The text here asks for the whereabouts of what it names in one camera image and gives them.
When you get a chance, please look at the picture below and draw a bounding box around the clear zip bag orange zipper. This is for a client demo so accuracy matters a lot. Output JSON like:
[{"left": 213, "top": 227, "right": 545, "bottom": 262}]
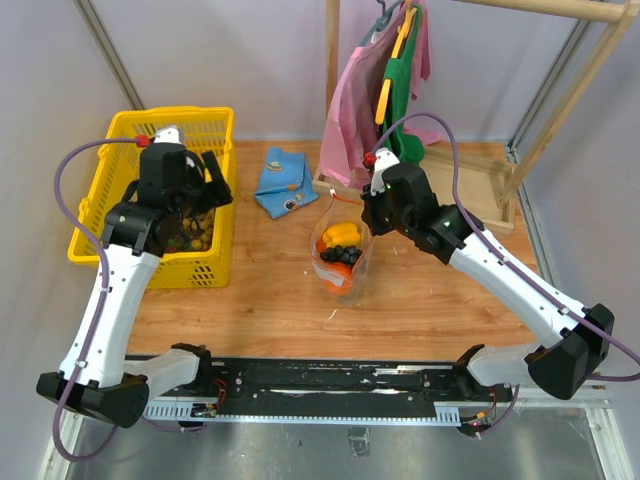
[{"left": 309, "top": 190, "right": 373, "bottom": 304}]

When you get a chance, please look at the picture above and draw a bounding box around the green grape bunch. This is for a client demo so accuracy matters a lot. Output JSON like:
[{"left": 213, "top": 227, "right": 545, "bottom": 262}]
[{"left": 168, "top": 209, "right": 215, "bottom": 253}]

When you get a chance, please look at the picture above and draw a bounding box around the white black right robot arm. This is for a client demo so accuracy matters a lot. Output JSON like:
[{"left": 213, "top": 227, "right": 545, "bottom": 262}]
[{"left": 361, "top": 149, "right": 614, "bottom": 400}]

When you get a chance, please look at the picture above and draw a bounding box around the yellow bell pepper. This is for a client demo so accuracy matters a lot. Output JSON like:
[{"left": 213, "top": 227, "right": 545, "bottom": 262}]
[{"left": 322, "top": 221, "right": 362, "bottom": 248}]

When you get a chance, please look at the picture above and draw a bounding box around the wooden clothes rack frame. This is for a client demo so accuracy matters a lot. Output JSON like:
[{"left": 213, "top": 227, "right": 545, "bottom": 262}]
[{"left": 313, "top": 1, "right": 639, "bottom": 236}]

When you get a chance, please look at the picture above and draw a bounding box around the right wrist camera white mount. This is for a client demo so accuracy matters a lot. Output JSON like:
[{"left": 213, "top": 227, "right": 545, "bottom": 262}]
[{"left": 363, "top": 147, "right": 400, "bottom": 196}]

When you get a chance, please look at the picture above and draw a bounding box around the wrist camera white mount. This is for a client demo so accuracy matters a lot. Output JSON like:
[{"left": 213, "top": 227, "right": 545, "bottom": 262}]
[
  {"left": 135, "top": 125, "right": 185, "bottom": 148},
  {"left": 363, "top": 147, "right": 400, "bottom": 196}
]

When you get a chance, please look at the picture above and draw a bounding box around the blue cartoon print cloth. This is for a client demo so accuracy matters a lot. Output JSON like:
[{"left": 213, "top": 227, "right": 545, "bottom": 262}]
[{"left": 254, "top": 147, "right": 319, "bottom": 219}]

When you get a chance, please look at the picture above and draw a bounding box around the grey clothes hanger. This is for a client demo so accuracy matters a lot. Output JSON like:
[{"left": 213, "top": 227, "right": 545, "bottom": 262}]
[{"left": 359, "top": 0, "right": 404, "bottom": 47}]

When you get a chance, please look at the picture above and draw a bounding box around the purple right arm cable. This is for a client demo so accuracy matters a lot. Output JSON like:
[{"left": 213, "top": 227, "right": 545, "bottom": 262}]
[{"left": 372, "top": 110, "right": 640, "bottom": 384}]

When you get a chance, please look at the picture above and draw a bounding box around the pink hanging shirt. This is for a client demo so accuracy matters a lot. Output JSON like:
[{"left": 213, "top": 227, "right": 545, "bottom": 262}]
[{"left": 318, "top": 1, "right": 431, "bottom": 189}]

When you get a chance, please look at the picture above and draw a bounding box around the yellow plastic basket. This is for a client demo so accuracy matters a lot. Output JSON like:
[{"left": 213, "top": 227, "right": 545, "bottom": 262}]
[{"left": 68, "top": 107, "right": 236, "bottom": 289}]

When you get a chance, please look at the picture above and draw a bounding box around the black grape bunch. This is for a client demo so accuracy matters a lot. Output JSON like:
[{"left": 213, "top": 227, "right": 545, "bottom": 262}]
[{"left": 320, "top": 245, "right": 362, "bottom": 267}]

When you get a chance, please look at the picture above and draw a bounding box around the green hanging shirt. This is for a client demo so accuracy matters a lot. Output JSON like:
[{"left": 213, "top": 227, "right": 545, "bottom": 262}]
[{"left": 381, "top": 4, "right": 424, "bottom": 165}]

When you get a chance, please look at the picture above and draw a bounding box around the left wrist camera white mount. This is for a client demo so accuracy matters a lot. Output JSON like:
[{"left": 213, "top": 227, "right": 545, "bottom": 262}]
[{"left": 135, "top": 125, "right": 185, "bottom": 148}]

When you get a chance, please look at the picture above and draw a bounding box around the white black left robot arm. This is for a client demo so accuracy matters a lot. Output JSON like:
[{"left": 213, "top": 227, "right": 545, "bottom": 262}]
[{"left": 36, "top": 139, "right": 233, "bottom": 428}]

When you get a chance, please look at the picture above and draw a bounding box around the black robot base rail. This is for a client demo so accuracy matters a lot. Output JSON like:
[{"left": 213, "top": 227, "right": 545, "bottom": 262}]
[{"left": 143, "top": 357, "right": 512, "bottom": 437}]

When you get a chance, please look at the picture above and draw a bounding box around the yellow clothes hanger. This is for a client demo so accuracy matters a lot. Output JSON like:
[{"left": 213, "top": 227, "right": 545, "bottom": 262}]
[{"left": 375, "top": 1, "right": 422, "bottom": 126}]

